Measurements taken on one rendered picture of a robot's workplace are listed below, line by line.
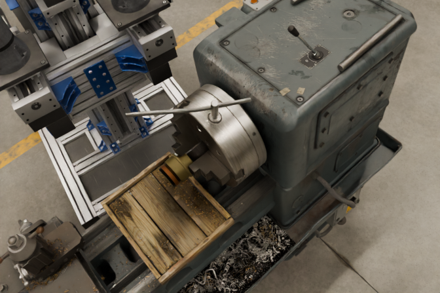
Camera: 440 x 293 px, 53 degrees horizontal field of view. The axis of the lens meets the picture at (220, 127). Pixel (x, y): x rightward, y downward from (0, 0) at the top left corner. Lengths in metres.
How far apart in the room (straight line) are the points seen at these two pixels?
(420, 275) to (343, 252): 0.36
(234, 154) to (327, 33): 0.48
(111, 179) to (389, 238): 1.48
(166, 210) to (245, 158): 0.38
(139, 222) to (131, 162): 0.97
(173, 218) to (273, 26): 0.71
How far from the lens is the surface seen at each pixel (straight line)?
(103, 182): 2.45
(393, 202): 2.53
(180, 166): 1.31
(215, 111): 1.19
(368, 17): 1.48
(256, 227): 1.81
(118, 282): 1.50
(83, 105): 1.91
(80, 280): 1.43
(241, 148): 1.25
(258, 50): 1.36
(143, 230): 1.51
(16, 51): 1.69
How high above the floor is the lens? 2.23
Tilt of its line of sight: 55 degrees down
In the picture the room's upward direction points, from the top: 11 degrees counter-clockwise
